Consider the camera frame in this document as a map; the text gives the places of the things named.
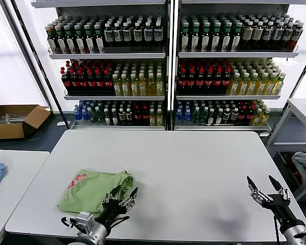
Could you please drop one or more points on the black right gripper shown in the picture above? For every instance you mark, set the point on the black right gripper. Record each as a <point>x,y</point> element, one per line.
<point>281,210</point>

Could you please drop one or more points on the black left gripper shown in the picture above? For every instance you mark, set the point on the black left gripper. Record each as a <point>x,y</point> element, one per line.
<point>112,213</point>

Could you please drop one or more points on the light green t-shirt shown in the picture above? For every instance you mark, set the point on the light green t-shirt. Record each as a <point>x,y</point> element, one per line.
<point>91,189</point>

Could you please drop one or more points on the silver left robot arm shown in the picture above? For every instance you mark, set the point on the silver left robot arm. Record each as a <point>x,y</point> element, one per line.
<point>97,234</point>

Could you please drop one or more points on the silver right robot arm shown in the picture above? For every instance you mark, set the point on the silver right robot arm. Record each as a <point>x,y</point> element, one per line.
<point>295,233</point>

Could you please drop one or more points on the red cloth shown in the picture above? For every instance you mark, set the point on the red cloth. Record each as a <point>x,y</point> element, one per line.
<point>295,173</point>

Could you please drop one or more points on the small yellow tea bottle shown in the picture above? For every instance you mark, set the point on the small yellow tea bottle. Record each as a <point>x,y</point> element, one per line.
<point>152,117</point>
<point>256,117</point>
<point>265,117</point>
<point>159,117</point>

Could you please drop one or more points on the small dark bottle white cap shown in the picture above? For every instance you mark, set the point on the small dark bottle white cap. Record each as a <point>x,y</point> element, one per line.
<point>211,117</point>
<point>128,117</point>
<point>227,116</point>
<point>219,117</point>
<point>234,116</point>
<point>114,117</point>
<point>106,117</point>
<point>121,117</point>

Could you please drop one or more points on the small cola bottle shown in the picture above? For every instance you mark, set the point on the small cola bottle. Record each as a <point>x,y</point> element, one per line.
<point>137,115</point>
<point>145,115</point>
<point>250,114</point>
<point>242,114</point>

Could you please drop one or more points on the small dark green bottle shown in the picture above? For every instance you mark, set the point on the small dark green bottle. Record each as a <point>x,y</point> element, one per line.
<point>203,116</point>
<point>195,115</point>
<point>93,115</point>
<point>99,115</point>

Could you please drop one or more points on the small blue drink bottle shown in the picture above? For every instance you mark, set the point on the small blue drink bottle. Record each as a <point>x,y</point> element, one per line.
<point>187,115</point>
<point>179,115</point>
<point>85,115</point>
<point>78,114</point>

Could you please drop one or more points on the white paper scrap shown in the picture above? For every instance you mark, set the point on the white paper scrap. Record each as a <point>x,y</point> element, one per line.
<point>61,124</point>

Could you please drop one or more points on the yellow tea bottle green label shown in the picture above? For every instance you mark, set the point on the yellow tea bottle green label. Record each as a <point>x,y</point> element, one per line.
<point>251,84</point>
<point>261,84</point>
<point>133,84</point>
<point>242,84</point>
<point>279,84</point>
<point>116,84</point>
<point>125,84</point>
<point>142,84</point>
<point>151,84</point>
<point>270,84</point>
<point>159,84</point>
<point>233,84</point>

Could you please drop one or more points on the cola bottle red cap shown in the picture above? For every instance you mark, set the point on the cola bottle red cap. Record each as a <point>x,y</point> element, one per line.
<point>199,81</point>
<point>226,80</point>
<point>108,81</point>
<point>182,81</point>
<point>65,80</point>
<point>99,81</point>
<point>217,81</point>
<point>208,81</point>
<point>191,81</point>
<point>82,81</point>
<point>74,81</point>
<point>91,81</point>

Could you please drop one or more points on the brown cardboard box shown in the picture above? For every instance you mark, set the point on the brown cardboard box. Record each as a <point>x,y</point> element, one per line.
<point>5,131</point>

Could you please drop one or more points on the grey metal parts bundle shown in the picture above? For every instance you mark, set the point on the grey metal parts bundle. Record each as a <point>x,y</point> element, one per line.
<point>10,118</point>

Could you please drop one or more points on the grey metal bottle shelf rack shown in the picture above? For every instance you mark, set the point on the grey metal bottle shelf rack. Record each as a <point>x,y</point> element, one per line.
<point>107,56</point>
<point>237,54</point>

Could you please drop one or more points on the dark bottle beige label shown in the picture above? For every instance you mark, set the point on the dark bottle beige label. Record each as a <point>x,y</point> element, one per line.
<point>277,35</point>
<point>256,35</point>
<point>286,36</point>
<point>267,35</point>
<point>296,36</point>
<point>246,35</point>

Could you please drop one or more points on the dark tea bottle green cap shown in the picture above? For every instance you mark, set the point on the dark tea bottle green cap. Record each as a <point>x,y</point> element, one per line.
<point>89,39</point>
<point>184,36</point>
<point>226,36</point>
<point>205,36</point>
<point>69,39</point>
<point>235,36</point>
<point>216,36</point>
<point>99,38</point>
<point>51,38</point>
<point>79,39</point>
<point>195,36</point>
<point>60,39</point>

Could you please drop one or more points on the dark drink bottle white cap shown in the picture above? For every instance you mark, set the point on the dark drink bottle white cap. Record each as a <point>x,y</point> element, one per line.
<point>148,34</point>
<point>108,35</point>
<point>137,34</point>
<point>127,35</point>
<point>117,35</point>
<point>157,34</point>

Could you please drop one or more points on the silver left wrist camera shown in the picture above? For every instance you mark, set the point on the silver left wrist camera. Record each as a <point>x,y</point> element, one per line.
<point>84,220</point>

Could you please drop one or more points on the white metal frame table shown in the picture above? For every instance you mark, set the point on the white metal frame table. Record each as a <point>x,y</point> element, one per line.
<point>303,104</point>

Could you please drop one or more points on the black metal frame pole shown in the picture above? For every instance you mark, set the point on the black metal frame pole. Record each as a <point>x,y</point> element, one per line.
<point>293,89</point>
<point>42,66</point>

